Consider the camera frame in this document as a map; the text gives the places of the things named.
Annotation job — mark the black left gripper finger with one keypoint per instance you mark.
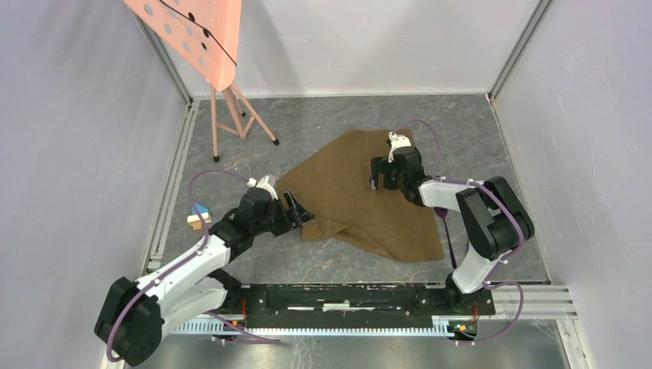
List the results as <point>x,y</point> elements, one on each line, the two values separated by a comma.
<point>299,216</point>
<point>291,200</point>

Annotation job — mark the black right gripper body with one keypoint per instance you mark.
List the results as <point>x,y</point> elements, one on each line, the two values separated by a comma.
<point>397,177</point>

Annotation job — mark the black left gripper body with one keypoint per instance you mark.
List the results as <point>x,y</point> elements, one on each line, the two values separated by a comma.
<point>275,220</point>

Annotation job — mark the brown cloth napkin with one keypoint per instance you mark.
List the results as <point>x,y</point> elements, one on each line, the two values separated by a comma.
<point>334,185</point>

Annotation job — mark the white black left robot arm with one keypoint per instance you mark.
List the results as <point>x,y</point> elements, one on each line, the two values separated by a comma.
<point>137,315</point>

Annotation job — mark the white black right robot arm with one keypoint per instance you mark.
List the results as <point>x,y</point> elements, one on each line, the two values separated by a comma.
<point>496,223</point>

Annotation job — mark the purple spoon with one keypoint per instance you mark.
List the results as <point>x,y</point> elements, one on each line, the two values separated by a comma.
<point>442,214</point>

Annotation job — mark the blue white wooden block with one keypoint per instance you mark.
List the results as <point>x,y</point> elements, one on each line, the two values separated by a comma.
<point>199,214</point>

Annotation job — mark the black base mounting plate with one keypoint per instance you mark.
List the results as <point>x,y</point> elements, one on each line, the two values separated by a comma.
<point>366,306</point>

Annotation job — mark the pink music stand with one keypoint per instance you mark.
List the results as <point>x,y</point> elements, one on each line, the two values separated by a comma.
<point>205,33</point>

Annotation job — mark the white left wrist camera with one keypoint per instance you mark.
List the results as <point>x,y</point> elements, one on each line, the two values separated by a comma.
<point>266,182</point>

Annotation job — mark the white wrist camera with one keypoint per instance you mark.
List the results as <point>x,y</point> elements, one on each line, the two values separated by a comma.
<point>266,182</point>
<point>396,141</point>

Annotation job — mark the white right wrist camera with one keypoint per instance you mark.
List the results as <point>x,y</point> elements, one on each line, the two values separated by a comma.
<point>396,141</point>

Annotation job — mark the aluminium frame rail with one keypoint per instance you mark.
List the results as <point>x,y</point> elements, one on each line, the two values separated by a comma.
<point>173,170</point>

